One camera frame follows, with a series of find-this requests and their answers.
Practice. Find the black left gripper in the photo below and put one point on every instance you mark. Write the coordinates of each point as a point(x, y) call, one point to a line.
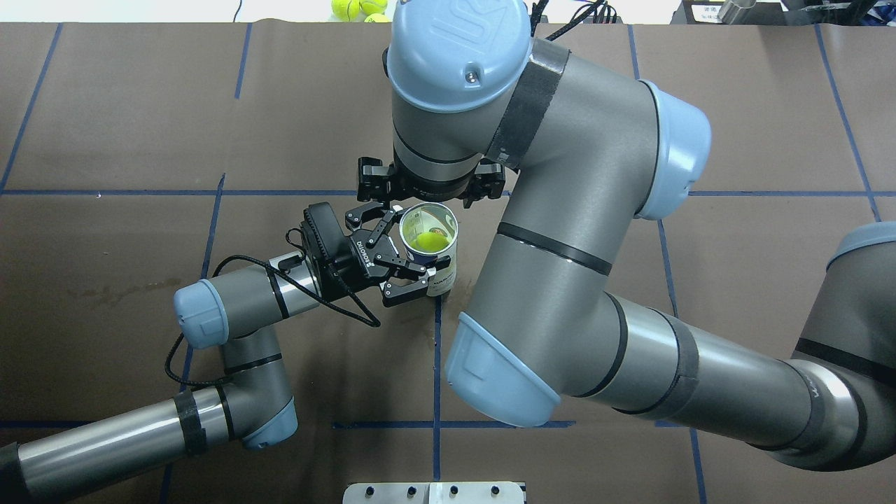
point(348, 262)

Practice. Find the yellow Wilson tennis ball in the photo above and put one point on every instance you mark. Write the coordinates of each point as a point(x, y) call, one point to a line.
point(431, 242)

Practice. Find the white blue tennis ball can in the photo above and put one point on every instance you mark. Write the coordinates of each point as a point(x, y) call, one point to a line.
point(430, 231)

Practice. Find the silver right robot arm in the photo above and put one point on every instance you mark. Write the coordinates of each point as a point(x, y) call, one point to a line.
point(595, 150)

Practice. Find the spare yellow tennis ball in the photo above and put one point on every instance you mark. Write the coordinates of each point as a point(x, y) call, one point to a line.
point(377, 18)
point(345, 10)
point(370, 7)

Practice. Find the silver metal cylinder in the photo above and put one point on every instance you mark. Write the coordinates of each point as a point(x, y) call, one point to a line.
point(735, 12)

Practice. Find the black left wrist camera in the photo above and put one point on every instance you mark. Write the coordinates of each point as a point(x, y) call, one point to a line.
point(323, 234)

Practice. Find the white pedestal column base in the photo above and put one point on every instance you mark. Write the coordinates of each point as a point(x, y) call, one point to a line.
point(436, 492)

